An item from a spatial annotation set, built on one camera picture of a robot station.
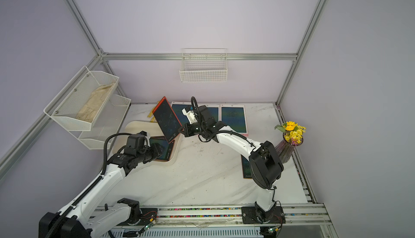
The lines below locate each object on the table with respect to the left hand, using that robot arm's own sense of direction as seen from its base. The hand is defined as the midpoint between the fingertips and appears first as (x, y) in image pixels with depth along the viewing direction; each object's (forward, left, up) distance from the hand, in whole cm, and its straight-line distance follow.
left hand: (162, 151), depth 83 cm
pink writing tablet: (+35, -42, -12) cm, 56 cm away
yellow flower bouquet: (+2, -64, +14) cm, 65 cm away
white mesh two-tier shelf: (+13, +37, 0) cm, 39 cm away
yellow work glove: (+18, +8, +5) cm, 20 cm away
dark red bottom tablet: (-6, -46, -12) cm, 48 cm away
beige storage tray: (+13, +8, +2) cm, 15 cm away
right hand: (+8, -10, +7) cm, 15 cm away
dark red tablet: (+14, -2, +10) cm, 17 cm away
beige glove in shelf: (+11, +33, +19) cm, 39 cm away
